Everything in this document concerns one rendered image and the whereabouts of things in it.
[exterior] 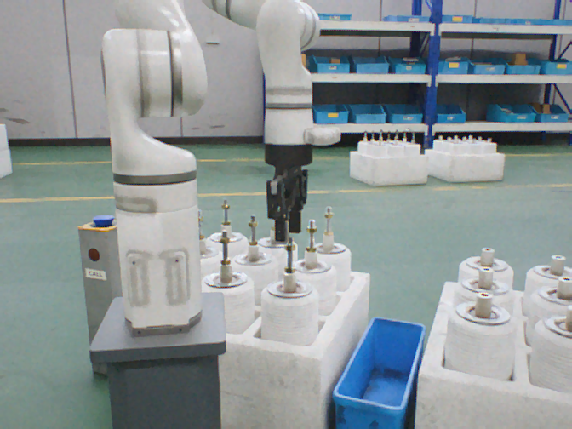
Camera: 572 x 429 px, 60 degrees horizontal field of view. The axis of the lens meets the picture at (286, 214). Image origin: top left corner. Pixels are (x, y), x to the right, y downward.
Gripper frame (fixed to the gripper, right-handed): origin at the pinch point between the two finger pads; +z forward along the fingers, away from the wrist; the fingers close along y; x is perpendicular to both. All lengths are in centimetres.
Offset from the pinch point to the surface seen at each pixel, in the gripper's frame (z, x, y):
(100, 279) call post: 14.0, -39.6, -1.9
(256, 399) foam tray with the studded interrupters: 26.6, -2.8, 7.6
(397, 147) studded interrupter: 12, -10, -252
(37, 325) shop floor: 35, -72, -15
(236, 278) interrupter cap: 10.0, -10.1, -1.4
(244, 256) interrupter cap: 9.9, -13.3, -12.7
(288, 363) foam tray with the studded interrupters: 19.1, 2.7, 7.7
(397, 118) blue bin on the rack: 4, -38, -497
